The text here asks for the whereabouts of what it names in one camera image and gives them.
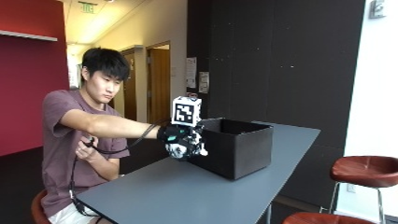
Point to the black and white soft toy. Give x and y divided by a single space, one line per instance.
178 151

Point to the the person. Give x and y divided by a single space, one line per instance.
61 152

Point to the white cube with black markers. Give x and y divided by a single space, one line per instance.
185 111

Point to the black open box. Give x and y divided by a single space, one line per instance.
235 149

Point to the white paper notice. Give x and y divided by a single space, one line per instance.
190 72
203 82

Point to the wooden door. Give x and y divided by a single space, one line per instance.
129 90
159 87

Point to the brown leather stool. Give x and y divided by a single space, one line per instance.
364 171
37 208
327 218

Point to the metal table leg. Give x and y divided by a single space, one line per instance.
269 214

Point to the green exit sign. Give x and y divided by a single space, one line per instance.
88 7

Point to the white wall shelf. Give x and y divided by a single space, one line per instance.
28 35

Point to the white wall outlet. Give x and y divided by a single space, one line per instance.
350 188

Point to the grey wall fixture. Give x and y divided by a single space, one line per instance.
376 8

